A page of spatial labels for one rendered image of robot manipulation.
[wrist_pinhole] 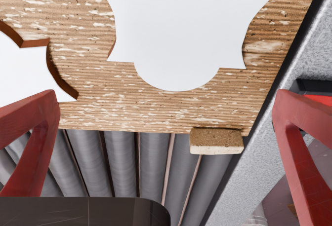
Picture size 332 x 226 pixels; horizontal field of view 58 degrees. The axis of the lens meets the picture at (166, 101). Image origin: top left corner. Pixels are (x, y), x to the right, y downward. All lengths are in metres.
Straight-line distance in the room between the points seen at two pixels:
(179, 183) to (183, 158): 0.09
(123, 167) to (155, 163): 0.05
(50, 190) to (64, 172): 0.10
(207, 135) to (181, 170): 0.15
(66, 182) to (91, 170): 0.07
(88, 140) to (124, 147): 0.05
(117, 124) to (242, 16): 0.19
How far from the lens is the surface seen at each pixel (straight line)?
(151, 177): 0.50
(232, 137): 0.34
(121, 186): 0.54
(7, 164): 0.55
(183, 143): 0.41
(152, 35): 0.23
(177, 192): 0.56
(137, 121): 0.34
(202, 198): 0.59
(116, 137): 0.40
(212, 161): 0.46
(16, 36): 0.27
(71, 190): 0.59
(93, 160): 0.47
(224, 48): 0.24
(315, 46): 0.31
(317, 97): 0.35
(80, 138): 0.42
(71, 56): 0.28
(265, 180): 0.54
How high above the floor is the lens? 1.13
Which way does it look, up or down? 39 degrees down
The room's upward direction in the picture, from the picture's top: 179 degrees counter-clockwise
